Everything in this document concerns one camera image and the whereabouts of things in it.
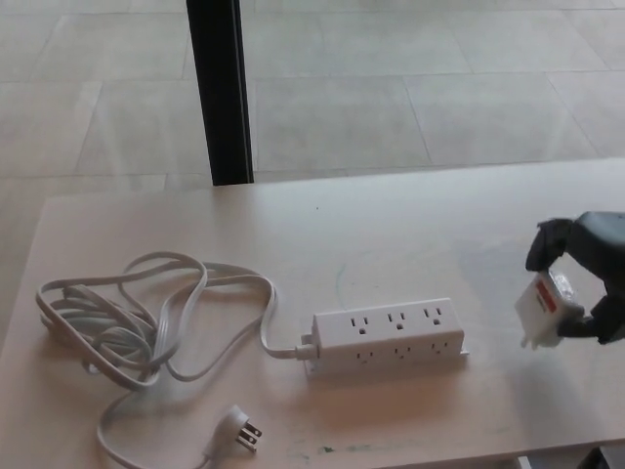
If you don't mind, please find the white charger adapter plug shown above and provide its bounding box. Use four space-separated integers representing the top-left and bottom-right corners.
514 269 585 351

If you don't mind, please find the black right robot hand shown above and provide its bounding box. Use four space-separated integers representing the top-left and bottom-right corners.
524 210 625 347

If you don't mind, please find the white power strip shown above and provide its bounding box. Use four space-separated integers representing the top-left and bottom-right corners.
301 297 471 380

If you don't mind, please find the black vertical window frame post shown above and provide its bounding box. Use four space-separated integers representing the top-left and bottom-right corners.
185 0 255 187

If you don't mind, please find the white flat power cord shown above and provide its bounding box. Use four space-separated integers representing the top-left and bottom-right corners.
33 251 321 469

